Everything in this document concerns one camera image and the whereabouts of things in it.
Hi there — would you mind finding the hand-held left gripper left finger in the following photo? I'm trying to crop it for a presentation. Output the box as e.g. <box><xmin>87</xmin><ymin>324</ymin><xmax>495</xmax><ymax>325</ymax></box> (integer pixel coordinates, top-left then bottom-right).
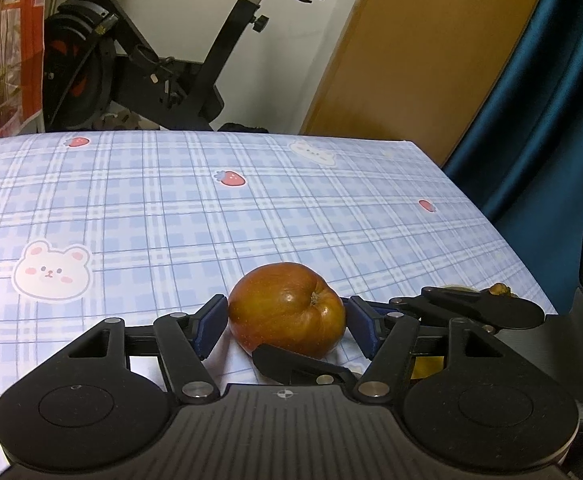
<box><xmin>56</xmin><ymin>294</ymin><xmax>228</xmax><ymax>405</ymax></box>

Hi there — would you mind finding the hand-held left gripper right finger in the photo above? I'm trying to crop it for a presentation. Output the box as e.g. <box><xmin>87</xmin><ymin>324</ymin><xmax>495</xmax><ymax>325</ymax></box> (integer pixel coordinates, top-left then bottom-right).
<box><xmin>349</xmin><ymin>296</ymin><xmax>509</xmax><ymax>405</ymax></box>

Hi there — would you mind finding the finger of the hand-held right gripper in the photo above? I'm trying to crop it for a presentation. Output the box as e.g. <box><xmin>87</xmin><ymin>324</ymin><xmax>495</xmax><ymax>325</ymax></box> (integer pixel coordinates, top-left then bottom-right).
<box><xmin>389</xmin><ymin>286</ymin><xmax>545</xmax><ymax>332</ymax></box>
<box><xmin>251</xmin><ymin>344</ymin><xmax>367</xmax><ymax>386</ymax></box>

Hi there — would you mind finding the red-brown apple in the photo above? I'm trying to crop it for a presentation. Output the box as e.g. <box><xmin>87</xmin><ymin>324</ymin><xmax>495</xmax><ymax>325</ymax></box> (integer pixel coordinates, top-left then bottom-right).
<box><xmin>228</xmin><ymin>262</ymin><xmax>347</xmax><ymax>359</ymax></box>

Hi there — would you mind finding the blue plaid tablecloth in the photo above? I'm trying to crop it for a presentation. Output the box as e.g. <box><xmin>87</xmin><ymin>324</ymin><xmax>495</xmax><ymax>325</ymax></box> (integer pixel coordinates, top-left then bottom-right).
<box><xmin>0</xmin><ymin>130</ymin><xmax>559</xmax><ymax>466</ymax></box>

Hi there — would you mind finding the blue curtain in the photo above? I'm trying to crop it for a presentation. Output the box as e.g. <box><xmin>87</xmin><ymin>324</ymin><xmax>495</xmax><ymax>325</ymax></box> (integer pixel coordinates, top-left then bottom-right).
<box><xmin>441</xmin><ymin>0</ymin><xmax>583</xmax><ymax>311</ymax></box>

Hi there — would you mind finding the wooden board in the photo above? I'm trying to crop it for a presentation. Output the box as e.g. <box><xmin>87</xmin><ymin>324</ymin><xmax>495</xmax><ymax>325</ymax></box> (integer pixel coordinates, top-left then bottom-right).
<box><xmin>299</xmin><ymin>0</ymin><xmax>555</xmax><ymax>166</ymax></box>

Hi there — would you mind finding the black exercise bike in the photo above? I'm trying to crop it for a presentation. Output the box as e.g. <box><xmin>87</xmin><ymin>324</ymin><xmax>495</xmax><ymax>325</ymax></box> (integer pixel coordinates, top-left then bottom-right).
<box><xmin>44</xmin><ymin>0</ymin><xmax>339</xmax><ymax>134</ymax></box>

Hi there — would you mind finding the printed backdrop cloth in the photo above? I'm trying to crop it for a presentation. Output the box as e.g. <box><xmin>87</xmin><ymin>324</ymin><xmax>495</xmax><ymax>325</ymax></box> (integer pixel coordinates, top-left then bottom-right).
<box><xmin>0</xmin><ymin>0</ymin><xmax>52</xmax><ymax>142</ymax></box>

